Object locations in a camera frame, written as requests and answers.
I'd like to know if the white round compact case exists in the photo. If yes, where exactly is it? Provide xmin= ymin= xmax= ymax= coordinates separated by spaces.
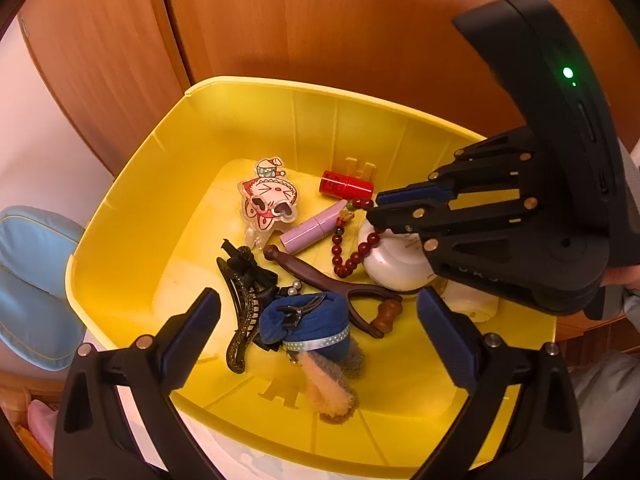
xmin=363 ymin=231 xmax=436 ymax=292

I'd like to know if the white cream jar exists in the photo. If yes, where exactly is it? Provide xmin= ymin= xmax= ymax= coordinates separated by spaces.
xmin=433 ymin=278 xmax=499 ymax=324

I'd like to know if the cartoon rabbit hair claw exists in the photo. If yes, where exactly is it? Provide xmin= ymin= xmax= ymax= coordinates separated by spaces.
xmin=238 ymin=156 xmax=298 ymax=248

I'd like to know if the pink bed sheet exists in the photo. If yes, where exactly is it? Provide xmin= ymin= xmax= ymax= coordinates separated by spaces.
xmin=27 ymin=400 xmax=58 ymax=456

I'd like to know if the blue chair backrest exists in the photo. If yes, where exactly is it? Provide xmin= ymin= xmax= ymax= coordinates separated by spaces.
xmin=1 ymin=206 xmax=86 ymax=372

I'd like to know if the black bow pearl hairpiece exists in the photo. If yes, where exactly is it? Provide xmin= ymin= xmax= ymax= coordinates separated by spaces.
xmin=221 ymin=240 xmax=303 ymax=307

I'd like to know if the yellow plastic bin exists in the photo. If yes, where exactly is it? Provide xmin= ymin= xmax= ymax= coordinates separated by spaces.
xmin=65 ymin=75 xmax=559 ymax=480

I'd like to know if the purple lipstick tube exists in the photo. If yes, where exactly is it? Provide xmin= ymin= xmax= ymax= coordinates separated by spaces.
xmin=280 ymin=200 xmax=347 ymax=255

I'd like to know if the brown wooden massager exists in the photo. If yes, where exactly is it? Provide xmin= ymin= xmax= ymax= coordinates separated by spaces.
xmin=262 ymin=244 xmax=401 ymax=339

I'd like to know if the black lace hair clip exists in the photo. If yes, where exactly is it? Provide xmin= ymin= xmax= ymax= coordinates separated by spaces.
xmin=217 ymin=257 xmax=262 ymax=374

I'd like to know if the dark red bead bracelet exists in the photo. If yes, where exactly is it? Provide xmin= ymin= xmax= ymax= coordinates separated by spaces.
xmin=328 ymin=197 xmax=388 ymax=280

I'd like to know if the red lipstick tube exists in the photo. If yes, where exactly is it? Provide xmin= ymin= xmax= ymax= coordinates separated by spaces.
xmin=319 ymin=170 xmax=374 ymax=200

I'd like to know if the person right hand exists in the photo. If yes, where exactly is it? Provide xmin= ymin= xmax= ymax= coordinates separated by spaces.
xmin=601 ymin=266 xmax=640 ymax=289

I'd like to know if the blue plush hair clip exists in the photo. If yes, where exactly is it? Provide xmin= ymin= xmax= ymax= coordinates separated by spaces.
xmin=259 ymin=292 xmax=364 ymax=424

